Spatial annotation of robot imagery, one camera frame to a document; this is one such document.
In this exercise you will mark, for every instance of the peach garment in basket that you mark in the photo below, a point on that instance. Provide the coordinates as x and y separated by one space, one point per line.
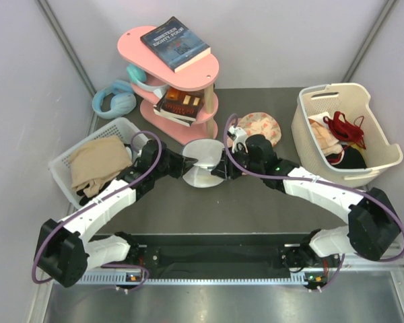
328 144

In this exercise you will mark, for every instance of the black white blue garment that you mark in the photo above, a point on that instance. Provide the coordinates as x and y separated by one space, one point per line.
129 151

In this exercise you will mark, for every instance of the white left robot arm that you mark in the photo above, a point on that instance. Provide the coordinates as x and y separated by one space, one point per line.
65 249

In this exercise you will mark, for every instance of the grey slotted cable duct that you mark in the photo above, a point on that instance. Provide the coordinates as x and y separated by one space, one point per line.
123 278

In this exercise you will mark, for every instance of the pink three-tier shelf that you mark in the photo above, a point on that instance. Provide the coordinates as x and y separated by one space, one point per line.
197 76

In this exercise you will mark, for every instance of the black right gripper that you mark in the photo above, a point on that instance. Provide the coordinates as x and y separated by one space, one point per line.
221 169

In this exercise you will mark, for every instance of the dark red paperback book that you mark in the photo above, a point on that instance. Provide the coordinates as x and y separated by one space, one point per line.
181 104

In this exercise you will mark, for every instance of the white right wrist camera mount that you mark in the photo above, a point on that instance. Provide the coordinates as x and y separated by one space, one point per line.
237 136

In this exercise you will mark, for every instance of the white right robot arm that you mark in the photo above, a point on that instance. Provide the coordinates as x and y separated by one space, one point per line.
371 223

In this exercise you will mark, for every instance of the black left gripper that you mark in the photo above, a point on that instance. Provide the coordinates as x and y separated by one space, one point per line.
180 161

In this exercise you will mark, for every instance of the red strappy garment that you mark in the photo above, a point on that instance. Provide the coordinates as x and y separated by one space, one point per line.
343 130

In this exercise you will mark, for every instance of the teal headphones on shelf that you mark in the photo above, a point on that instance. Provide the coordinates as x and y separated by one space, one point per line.
139 77

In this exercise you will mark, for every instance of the blue headphones on floor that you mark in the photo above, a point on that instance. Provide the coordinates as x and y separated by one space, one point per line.
123 100

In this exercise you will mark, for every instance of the blue Nineteen Eighty-Four book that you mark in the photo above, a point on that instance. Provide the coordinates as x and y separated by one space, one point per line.
176 45

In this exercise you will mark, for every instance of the cream plastic laundry basket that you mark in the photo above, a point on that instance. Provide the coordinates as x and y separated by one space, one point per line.
353 100

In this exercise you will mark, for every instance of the black garment in basket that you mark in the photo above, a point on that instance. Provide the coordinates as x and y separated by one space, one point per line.
349 158

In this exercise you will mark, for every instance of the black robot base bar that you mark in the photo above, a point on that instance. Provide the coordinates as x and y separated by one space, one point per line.
226 256

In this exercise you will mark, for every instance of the white perforated plastic basket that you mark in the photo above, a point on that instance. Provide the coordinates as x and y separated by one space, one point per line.
60 166

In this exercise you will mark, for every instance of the beige folded garment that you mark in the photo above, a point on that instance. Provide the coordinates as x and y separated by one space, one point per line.
97 162

